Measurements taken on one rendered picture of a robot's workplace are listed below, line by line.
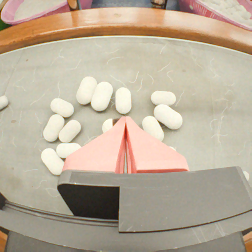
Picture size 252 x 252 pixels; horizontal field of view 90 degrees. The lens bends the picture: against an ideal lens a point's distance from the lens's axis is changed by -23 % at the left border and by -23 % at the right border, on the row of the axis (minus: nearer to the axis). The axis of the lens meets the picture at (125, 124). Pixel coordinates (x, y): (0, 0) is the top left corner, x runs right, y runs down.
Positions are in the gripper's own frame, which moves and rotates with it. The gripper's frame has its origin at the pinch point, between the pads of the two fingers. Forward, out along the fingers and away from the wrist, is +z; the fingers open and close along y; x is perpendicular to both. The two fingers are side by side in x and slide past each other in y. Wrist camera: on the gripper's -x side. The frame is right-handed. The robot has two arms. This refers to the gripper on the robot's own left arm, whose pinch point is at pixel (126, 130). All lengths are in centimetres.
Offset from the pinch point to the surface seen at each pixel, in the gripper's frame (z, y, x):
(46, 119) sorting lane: 7.0, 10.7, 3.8
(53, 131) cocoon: 4.2, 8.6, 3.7
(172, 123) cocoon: 5.0, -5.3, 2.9
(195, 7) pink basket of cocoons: 26.2, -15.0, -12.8
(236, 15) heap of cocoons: 28.0, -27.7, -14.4
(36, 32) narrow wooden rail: 16.6, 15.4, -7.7
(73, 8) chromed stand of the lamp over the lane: 20.3, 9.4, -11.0
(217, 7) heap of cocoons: 28.5, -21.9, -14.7
